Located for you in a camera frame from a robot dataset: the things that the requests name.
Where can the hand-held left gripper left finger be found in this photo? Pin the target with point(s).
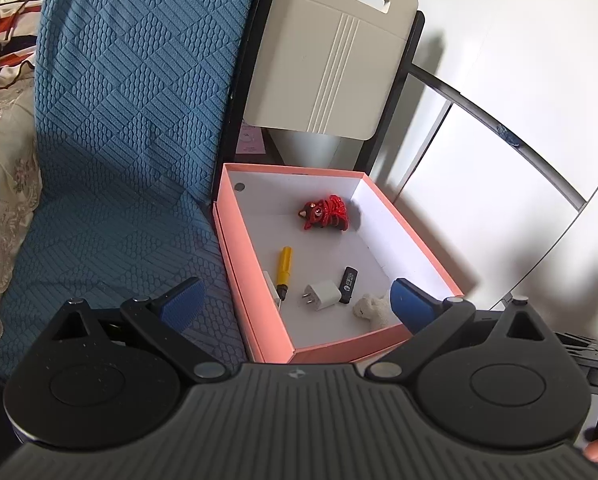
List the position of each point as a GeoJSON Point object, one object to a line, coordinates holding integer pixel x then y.
{"type": "Point", "coordinates": [184, 305]}

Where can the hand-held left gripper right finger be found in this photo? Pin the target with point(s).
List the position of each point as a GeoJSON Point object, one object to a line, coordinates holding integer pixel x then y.
{"type": "Point", "coordinates": [409, 305]}

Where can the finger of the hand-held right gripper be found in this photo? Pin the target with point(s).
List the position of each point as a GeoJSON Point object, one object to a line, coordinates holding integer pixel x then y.
{"type": "Point", "coordinates": [589, 345]}

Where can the white plush toy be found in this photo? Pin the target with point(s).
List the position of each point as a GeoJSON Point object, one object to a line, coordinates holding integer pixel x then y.
{"type": "Point", "coordinates": [374, 310]}

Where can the black usb stick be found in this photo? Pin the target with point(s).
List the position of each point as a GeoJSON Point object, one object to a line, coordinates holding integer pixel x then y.
{"type": "Point", "coordinates": [349, 285]}

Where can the white charger plug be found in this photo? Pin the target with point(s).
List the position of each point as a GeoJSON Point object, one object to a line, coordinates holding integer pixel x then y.
{"type": "Point", "coordinates": [324, 292]}

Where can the pink cardboard box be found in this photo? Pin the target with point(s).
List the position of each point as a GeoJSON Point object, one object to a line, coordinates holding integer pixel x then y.
{"type": "Point", "coordinates": [329, 255]}

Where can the yellow pen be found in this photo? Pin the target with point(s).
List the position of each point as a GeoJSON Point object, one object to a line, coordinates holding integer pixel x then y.
{"type": "Point", "coordinates": [284, 267]}

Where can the red lion figurine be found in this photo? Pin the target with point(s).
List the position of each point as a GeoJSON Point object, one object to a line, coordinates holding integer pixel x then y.
{"type": "Point", "coordinates": [324, 212]}

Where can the pink paper note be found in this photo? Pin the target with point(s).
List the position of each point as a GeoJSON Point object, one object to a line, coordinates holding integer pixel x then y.
{"type": "Point", "coordinates": [249, 140]}

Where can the blue textured sofa cover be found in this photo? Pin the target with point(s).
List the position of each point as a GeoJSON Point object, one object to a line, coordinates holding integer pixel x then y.
{"type": "Point", "coordinates": [129, 110]}

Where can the cream floral lace cloth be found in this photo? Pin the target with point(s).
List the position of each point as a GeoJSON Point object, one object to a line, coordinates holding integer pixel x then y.
{"type": "Point", "coordinates": [4, 185]}

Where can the beige plastic chair back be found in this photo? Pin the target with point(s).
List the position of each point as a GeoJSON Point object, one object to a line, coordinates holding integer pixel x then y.
{"type": "Point", "coordinates": [329, 50]}

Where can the orange patterned pillow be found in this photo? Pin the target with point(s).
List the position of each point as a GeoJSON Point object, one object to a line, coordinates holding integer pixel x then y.
{"type": "Point", "coordinates": [4, 55]}

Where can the curved metal rail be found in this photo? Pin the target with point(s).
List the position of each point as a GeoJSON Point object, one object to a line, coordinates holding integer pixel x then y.
{"type": "Point", "coordinates": [479, 105]}

